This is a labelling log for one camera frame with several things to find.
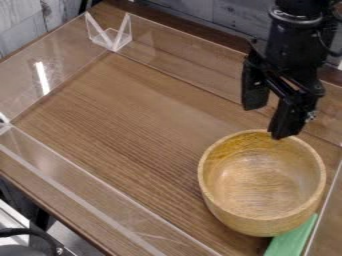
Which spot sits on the clear acrylic corner bracket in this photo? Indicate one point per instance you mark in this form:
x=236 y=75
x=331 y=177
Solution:
x=109 y=38

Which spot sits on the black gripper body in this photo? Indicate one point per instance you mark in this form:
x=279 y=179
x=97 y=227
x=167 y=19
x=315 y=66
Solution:
x=293 y=53

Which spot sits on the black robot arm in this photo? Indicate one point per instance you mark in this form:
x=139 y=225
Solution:
x=333 y=19

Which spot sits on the brown wooden bowl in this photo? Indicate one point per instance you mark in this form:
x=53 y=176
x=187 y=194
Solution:
x=260 y=184

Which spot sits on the green block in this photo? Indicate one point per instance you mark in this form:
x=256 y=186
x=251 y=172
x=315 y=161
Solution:
x=290 y=243

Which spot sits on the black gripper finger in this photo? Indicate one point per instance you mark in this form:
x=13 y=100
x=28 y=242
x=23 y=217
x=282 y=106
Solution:
x=295 y=111
x=254 y=88

